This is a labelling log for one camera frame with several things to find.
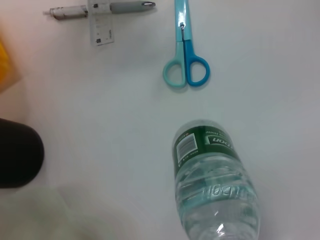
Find clear water bottle green label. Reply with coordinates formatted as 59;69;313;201
172;119;262;240

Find blue scissors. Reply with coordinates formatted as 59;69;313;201
162;0;211;88

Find silver grey pen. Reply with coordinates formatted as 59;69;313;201
42;1;156;22

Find black mesh pen holder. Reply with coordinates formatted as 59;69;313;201
0;117;45;189

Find yellow plastic bin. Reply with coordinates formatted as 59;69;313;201
0;39;13;93

